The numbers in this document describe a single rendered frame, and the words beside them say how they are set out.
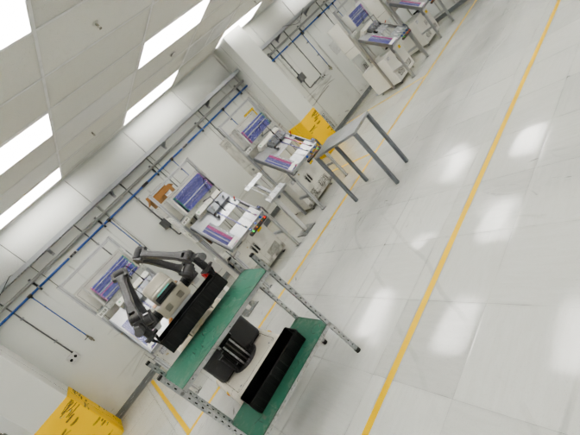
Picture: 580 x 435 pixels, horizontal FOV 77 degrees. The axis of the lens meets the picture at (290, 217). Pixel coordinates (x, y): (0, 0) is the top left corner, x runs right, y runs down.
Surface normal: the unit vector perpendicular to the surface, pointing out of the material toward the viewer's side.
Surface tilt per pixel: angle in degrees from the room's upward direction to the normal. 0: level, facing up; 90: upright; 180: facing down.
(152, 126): 90
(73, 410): 90
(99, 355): 90
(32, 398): 90
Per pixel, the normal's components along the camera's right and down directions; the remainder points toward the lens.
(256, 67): 0.49, -0.16
